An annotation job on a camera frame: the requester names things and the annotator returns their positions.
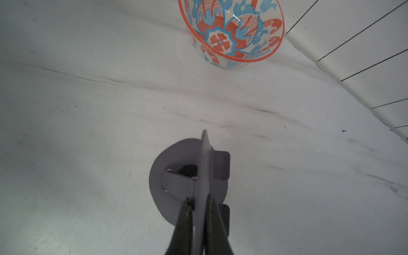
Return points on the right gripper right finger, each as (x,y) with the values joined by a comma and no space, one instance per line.
(216,232)

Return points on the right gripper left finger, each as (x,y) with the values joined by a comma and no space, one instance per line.
(182,239)

